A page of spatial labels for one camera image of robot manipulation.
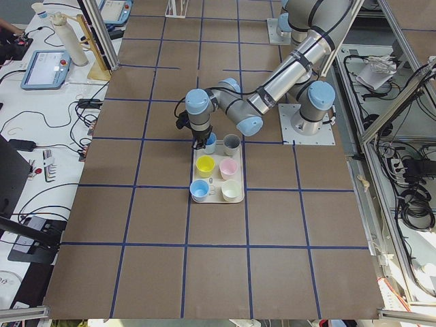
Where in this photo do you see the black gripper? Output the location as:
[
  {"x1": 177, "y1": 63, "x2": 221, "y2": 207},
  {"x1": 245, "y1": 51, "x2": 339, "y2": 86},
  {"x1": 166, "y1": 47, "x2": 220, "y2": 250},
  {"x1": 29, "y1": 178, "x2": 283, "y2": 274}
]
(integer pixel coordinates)
[{"x1": 191, "y1": 125, "x2": 213, "y2": 150}]

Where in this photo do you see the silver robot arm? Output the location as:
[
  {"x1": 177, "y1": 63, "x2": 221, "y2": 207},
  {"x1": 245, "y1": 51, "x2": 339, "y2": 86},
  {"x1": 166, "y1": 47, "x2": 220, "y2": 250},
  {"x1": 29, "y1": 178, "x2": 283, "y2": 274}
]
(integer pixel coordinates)
[
  {"x1": 276, "y1": 12, "x2": 307, "y2": 46},
  {"x1": 176, "y1": 1, "x2": 355, "y2": 149}
]

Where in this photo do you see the yellow plastic cup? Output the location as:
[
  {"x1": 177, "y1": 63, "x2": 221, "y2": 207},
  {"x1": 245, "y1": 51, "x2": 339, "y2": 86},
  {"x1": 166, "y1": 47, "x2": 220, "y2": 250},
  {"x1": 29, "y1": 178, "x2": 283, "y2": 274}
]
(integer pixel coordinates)
[{"x1": 196, "y1": 155, "x2": 215, "y2": 178}]

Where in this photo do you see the grey plastic cup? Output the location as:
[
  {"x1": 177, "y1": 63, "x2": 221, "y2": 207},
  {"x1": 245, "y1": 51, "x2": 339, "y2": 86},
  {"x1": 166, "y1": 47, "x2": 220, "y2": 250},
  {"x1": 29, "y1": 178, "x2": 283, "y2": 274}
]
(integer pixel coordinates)
[{"x1": 223, "y1": 134, "x2": 240, "y2": 156}]

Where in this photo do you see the pink plastic cup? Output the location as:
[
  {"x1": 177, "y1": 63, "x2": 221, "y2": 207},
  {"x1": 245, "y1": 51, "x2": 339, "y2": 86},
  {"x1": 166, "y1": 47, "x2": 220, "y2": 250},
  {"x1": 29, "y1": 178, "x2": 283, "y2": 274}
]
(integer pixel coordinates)
[{"x1": 219, "y1": 158, "x2": 238, "y2": 180}]

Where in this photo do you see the light blue plastic cup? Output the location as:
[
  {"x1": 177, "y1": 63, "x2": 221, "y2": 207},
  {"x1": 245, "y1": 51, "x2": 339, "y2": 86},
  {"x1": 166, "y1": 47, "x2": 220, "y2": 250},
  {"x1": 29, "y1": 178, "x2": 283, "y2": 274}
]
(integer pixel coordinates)
[{"x1": 189, "y1": 179, "x2": 210, "y2": 202}]

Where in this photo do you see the cream plastic cup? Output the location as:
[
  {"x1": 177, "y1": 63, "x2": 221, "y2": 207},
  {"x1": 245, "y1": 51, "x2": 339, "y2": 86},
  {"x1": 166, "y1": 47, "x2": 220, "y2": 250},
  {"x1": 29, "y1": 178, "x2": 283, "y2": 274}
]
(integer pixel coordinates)
[{"x1": 221, "y1": 180, "x2": 241, "y2": 202}]

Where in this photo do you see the cream plastic tray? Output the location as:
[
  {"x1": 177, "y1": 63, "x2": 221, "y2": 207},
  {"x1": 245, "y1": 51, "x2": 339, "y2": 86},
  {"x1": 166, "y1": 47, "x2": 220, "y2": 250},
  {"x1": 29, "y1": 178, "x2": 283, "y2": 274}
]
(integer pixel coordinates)
[{"x1": 191, "y1": 140, "x2": 245, "y2": 204}]

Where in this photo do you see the wooden stand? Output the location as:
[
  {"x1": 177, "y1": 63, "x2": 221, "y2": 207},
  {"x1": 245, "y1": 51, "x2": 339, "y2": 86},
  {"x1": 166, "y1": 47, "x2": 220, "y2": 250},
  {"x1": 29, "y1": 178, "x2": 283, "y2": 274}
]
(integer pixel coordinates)
[{"x1": 76, "y1": 14, "x2": 110, "y2": 82}]

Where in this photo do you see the hex key set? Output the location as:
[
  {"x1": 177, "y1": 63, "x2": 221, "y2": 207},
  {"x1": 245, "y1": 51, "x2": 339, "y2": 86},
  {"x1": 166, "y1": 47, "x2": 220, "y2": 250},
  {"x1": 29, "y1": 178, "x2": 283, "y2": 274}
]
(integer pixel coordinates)
[{"x1": 42, "y1": 149, "x2": 57, "y2": 183}]

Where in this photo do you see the blue teach pendant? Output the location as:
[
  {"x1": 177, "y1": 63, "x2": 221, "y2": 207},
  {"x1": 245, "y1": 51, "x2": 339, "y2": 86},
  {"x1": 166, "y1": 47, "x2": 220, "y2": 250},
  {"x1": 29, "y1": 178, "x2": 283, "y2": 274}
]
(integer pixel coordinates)
[
  {"x1": 20, "y1": 50, "x2": 71, "y2": 91},
  {"x1": 97, "y1": 0, "x2": 133, "y2": 26}
]

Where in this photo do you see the black power adapter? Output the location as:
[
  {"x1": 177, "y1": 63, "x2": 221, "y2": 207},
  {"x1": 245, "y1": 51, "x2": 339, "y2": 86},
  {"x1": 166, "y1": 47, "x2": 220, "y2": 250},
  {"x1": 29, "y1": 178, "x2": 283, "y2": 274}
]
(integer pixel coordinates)
[{"x1": 8, "y1": 139, "x2": 37, "y2": 152}]

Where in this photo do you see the black monitor stand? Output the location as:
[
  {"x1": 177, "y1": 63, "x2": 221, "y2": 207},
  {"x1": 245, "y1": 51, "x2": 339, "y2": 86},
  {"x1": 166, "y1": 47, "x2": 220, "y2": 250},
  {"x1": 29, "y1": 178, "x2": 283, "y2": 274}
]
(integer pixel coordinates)
[{"x1": 0, "y1": 135, "x2": 67, "y2": 266}]

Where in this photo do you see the cream cylindrical bottle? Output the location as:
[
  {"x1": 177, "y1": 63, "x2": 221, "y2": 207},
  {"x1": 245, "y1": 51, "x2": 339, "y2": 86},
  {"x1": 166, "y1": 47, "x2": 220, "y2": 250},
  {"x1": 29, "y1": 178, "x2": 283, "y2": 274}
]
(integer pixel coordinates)
[{"x1": 50, "y1": 12, "x2": 89, "y2": 67}]

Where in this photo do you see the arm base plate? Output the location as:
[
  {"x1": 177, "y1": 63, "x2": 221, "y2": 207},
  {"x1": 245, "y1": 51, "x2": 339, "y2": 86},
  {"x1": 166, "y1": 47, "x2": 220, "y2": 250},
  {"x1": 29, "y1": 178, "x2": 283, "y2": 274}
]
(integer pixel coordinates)
[
  {"x1": 266, "y1": 18, "x2": 291, "y2": 46},
  {"x1": 279, "y1": 104, "x2": 335, "y2": 146}
]

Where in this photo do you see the white wire rack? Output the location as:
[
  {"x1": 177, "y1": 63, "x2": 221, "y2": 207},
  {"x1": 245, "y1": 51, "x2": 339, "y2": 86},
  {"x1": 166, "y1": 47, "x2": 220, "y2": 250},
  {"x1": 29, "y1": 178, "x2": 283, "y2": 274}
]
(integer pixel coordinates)
[{"x1": 165, "y1": 0, "x2": 189, "y2": 18}]

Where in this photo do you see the aluminium frame post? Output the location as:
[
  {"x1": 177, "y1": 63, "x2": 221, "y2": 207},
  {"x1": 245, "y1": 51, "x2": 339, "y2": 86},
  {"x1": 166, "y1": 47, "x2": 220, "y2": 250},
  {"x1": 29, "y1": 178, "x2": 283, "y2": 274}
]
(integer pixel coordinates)
[{"x1": 77, "y1": 0, "x2": 119, "y2": 71}]

